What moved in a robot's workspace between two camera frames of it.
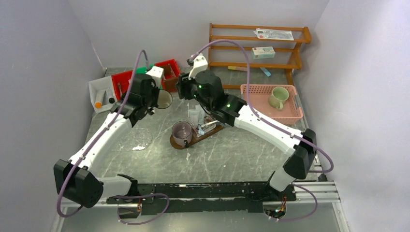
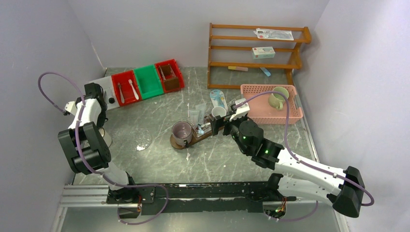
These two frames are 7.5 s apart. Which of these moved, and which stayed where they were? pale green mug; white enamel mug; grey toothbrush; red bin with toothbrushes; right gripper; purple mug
Moved: right gripper; white enamel mug
Stayed: red bin with toothbrushes; purple mug; pale green mug; grey toothbrush
